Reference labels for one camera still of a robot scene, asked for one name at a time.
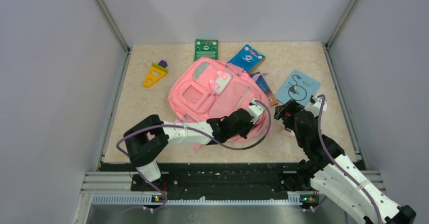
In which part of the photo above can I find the sunset cover paperback book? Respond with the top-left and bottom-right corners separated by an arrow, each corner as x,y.
249,72 -> 279,107

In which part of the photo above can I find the pink student backpack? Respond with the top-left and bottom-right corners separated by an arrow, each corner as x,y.
168,58 -> 272,143

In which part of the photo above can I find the green paperback book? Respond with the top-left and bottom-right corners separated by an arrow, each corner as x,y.
194,39 -> 219,61

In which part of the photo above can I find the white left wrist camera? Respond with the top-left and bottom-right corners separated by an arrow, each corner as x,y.
246,100 -> 266,124

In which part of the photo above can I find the blue paperback book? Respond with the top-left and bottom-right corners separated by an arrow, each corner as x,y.
228,44 -> 266,72

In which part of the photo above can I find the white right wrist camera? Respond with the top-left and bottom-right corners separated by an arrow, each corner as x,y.
304,94 -> 327,118

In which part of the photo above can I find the light blue thin booklet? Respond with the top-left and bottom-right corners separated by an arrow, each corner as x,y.
275,70 -> 321,106

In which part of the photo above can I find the aluminium frame rail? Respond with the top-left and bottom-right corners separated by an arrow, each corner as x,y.
72,170 -> 396,224

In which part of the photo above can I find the pink and white eraser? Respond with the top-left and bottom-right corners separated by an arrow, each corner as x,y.
281,129 -> 295,138

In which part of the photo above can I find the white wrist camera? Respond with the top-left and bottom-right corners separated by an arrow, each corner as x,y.
246,100 -> 266,124
304,94 -> 327,118

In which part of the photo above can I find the yellow and purple toy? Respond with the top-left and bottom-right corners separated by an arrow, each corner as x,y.
142,60 -> 168,88

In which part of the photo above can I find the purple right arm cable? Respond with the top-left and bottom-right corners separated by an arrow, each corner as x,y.
315,94 -> 383,224

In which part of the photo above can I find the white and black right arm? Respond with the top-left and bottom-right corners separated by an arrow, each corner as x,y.
274,101 -> 416,223

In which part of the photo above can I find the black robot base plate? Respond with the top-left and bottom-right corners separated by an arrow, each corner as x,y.
99,162 -> 331,201

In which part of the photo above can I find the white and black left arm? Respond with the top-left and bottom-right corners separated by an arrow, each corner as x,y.
122,105 -> 263,190

